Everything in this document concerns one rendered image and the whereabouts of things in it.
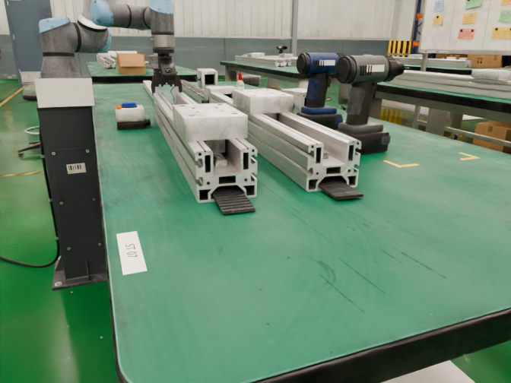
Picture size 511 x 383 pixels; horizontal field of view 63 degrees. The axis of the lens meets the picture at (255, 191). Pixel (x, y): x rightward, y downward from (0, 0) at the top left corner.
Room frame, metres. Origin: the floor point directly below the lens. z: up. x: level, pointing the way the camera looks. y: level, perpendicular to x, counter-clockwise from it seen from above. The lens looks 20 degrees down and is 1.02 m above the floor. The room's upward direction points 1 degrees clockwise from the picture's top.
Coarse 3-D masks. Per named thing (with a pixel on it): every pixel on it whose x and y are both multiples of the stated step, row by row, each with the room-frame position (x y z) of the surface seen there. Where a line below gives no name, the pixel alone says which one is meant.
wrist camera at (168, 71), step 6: (162, 60) 1.41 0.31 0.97; (168, 60) 1.42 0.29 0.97; (162, 66) 1.38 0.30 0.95; (168, 66) 1.38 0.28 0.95; (174, 66) 1.39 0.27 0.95; (162, 72) 1.35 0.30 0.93; (168, 72) 1.35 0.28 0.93; (174, 72) 1.36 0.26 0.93; (162, 78) 1.36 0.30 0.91; (168, 78) 1.35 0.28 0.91; (174, 78) 1.36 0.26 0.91
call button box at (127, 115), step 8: (120, 112) 1.19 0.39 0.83; (128, 112) 1.20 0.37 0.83; (136, 112) 1.21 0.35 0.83; (120, 120) 1.19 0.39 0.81; (128, 120) 1.20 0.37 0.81; (136, 120) 1.21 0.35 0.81; (144, 120) 1.25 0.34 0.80; (120, 128) 1.19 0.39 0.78; (128, 128) 1.20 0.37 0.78; (136, 128) 1.21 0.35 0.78
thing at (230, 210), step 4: (244, 204) 0.59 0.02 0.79; (248, 204) 0.59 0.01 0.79; (252, 204) 0.59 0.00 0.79; (220, 208) 0.59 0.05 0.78; (224, 208) 0.58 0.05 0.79; (228, 208) 0.58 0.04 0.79; (232, 208) 0.58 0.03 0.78; (236, 208) 0.58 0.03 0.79; (240, 208) 0.58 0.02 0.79; (244, 208) 0.58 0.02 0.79; (248, 208) 0.58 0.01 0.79; (252, 208) 0.58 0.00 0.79; (224, 212) 0.57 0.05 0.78; (228, 212) 0.57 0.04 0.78; (232, 212) 0.57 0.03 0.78; (236, 212) 0.57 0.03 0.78; (240, 212) 0.57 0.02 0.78; (244, 212) 0.58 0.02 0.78
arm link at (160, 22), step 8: (152, 0) 1.43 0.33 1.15; (160, 0) 1.42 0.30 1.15; (168, 0) 1.44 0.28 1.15; (152, 8) 1.43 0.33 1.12; (160, 8) 1.42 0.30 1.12; (168, 8) 1.43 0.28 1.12; (144, 16) 1.46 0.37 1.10; (152, 16) 1.43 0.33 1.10; (160, 16) 1.42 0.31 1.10; (168, 16) 1.43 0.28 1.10; (152, 24) 1.43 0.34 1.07; (160, 24) 1.42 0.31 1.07; (168, 24) 1.43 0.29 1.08; (152, 32) 1.43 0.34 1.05; (160, 32) 1.42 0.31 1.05; (168, 32) 1.43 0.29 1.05
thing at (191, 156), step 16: (160, 96) 1.30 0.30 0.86; (176, 96) 1.37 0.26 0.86; (160, 112) 1.15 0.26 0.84; (160, 128) 1.18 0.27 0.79; (176, 144) 0.84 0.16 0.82; (192, 144) 0.66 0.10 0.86; (240, 144) 0.66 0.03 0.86; (176, 160) 0.85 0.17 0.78; (192, 160) 0.65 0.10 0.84; (208, 160) 0.64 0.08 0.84; (224, 160) 0.67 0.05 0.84; (240, 160) 0.64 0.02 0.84; (192, 176) 0.66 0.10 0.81; (208, 176) 0.62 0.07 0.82; (224, 176) 0.67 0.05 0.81; (240, 176) 0.64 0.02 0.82; (192, 192) 0.66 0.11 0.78; (208, 192) 0.62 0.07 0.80; (256, 192) 0.65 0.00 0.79
